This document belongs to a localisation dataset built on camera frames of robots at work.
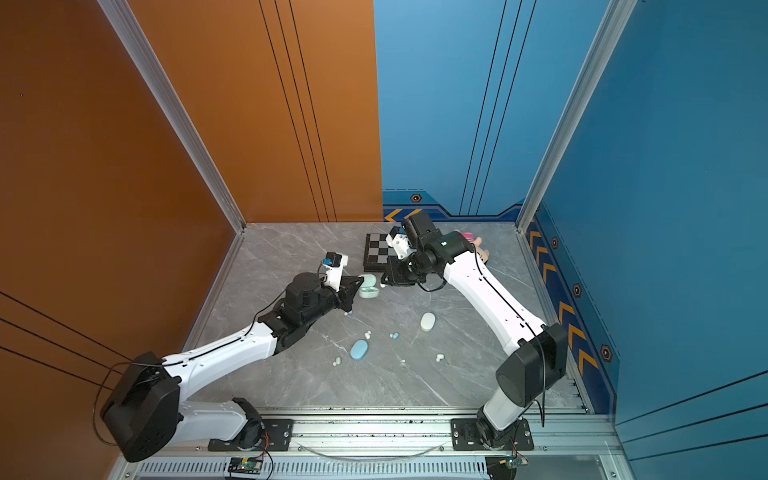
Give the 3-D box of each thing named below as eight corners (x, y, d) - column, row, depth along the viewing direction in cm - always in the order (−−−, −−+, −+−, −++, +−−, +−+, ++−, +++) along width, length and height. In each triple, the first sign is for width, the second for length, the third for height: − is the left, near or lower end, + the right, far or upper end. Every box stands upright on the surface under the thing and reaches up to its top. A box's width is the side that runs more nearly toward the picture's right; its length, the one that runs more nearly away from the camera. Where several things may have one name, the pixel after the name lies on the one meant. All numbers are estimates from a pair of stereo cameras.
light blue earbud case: (350, 360, 87) (349, 357, 85) (352, 342, 91) (351, 339, 89) (367, 360, 87) (367, 357, 85) (368, 342, 91) (368, 339, 89)
